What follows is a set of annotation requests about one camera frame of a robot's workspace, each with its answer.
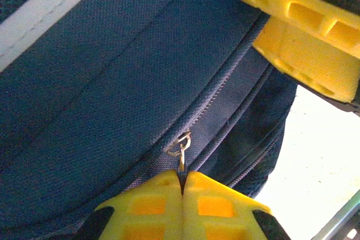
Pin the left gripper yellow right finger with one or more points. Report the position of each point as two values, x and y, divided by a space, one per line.
219 209

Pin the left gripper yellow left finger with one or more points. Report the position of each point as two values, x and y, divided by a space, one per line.
146 209

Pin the navy blue student backpack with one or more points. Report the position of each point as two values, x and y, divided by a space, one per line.
112 82

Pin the aluminium enclosure frame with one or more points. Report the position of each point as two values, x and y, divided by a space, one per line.
343 220

